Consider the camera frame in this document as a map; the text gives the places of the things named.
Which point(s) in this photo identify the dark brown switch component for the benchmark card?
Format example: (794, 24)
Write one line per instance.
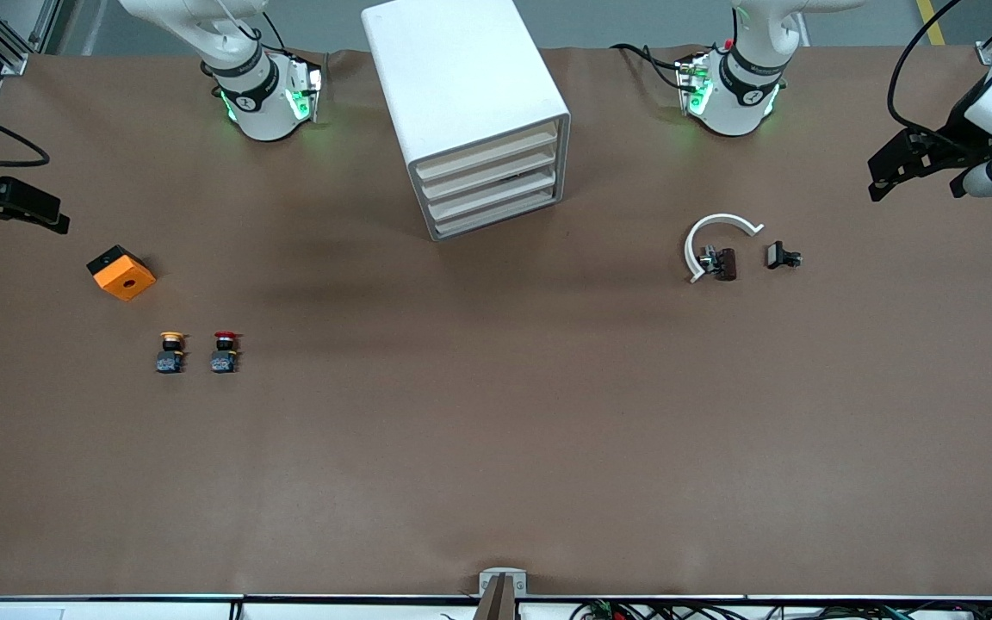
(726, 263)

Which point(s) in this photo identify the brown paper table cover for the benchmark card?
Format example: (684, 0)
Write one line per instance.
(461, 413)

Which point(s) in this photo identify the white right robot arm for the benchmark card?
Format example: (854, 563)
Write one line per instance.
(263, 120)

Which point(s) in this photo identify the grey metal edge bracket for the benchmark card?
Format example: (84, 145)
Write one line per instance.
(518, 585)

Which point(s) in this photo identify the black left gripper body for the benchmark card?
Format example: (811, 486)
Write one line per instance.
(959, 135)

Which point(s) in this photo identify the yellow mushroom push button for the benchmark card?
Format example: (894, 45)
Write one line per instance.
(170, 357)

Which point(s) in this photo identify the white table edge rail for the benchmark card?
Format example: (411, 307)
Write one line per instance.
(117, 607)

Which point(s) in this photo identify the red mushroom push button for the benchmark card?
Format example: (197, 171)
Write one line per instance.
(224, 357)

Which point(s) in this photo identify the orange box with hole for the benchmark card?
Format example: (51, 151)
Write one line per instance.
(126, 280)

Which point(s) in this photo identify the small black clip component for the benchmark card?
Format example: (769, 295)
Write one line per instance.
(776, 255)

